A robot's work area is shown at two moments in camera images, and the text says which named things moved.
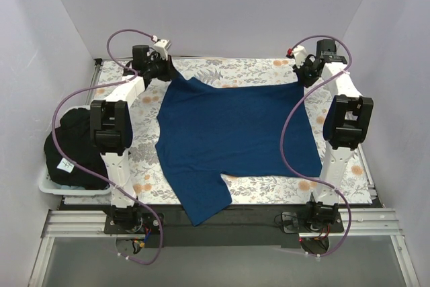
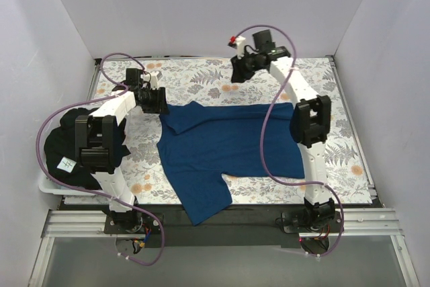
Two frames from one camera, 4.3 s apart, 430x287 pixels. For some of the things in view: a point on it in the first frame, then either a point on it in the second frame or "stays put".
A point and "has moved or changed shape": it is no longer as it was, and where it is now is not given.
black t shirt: [76, 138] stays put
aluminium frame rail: [355, 223] stays put
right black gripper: [305, 74] to [237, 69]
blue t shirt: [205, 130] has moved or changed shape
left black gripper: [166, 70] to [158, 101]
